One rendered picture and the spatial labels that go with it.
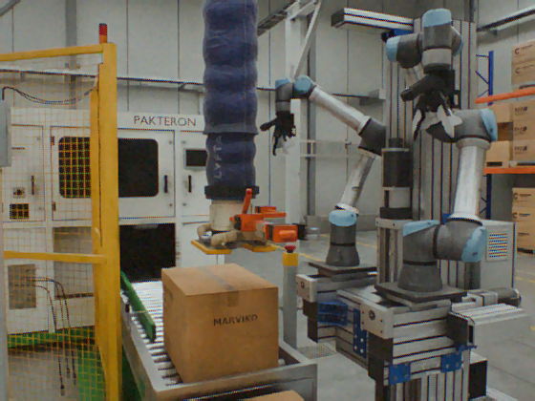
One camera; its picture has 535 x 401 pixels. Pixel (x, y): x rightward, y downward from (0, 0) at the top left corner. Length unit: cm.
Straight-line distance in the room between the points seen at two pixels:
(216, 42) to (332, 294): 114
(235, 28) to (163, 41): 921
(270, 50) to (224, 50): 999
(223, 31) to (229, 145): 46
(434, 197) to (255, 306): 85
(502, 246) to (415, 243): 56
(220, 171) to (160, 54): 925
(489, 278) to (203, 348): 118
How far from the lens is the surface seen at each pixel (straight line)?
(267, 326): 210
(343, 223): 205
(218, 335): 204
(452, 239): 163
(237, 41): 199
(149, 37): 1116
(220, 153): 194
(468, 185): 169
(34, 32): 1099
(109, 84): 259
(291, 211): 514
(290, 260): 264
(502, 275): 216
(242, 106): 195
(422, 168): 190
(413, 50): 154
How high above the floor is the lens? 142
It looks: 3 degrees down
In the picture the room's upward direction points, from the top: straight up
